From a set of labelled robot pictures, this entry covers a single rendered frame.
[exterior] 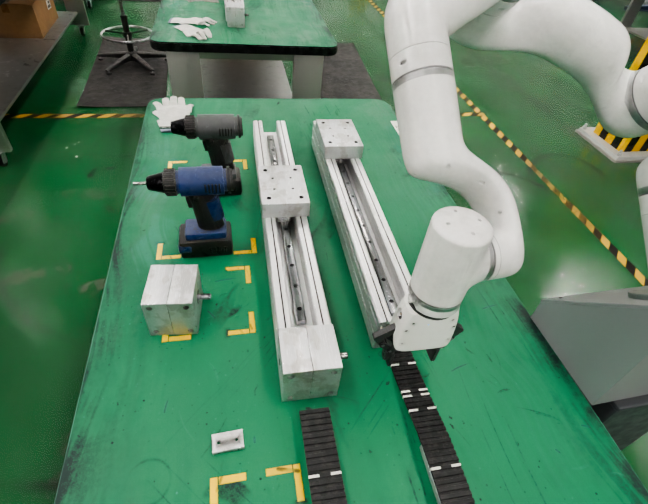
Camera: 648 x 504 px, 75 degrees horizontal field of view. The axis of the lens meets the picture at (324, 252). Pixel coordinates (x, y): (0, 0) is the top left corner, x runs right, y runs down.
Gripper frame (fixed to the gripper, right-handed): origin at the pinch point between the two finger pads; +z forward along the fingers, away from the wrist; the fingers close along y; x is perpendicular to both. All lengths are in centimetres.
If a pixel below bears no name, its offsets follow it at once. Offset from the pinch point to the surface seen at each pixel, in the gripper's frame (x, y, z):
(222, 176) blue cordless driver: 36, -33, -16
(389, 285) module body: 16.4, 0.8, -0.3
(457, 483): -21.9, 0.8, 2.0
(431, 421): -11.9, 0.5, 2.6
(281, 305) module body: 11.1, -22.7, -3.1
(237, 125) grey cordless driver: 59, -29, -15
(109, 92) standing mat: 299, -123, 83
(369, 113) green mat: 108, 21, 6
